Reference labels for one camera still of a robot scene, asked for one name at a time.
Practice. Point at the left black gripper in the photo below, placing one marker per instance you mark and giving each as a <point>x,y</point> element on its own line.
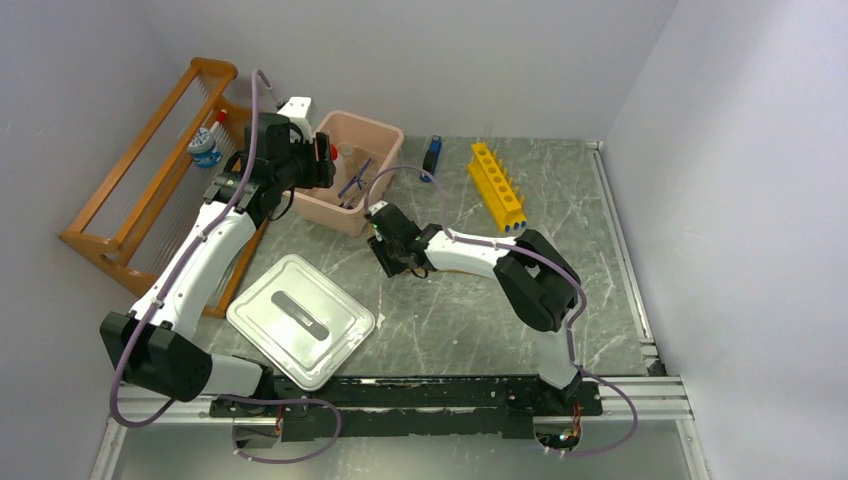
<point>320,172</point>

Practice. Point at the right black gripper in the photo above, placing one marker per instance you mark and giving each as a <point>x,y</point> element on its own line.
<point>377,243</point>

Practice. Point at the white bin lid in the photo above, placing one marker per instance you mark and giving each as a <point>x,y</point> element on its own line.
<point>300,320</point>

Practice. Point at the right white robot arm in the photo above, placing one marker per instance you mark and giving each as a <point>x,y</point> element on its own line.
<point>541,287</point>

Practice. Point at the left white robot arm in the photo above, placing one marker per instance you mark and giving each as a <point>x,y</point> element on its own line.
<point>151,345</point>

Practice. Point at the pink plastic bin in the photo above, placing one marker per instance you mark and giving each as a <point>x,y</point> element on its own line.
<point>383,142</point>

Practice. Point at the blue stapler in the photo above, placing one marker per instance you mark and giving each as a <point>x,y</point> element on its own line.
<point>431,159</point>

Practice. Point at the red capped marker pen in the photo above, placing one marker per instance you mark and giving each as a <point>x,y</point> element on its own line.
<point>219,120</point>

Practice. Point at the blue white round container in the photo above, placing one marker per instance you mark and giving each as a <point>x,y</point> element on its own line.
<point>203,149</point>

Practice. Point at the yellow test tube rack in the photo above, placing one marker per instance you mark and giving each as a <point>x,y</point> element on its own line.
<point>495,186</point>

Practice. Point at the wooden drying rack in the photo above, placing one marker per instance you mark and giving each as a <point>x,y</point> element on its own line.
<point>139,216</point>

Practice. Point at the black mounting rail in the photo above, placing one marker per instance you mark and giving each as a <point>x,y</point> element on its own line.
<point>506,405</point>

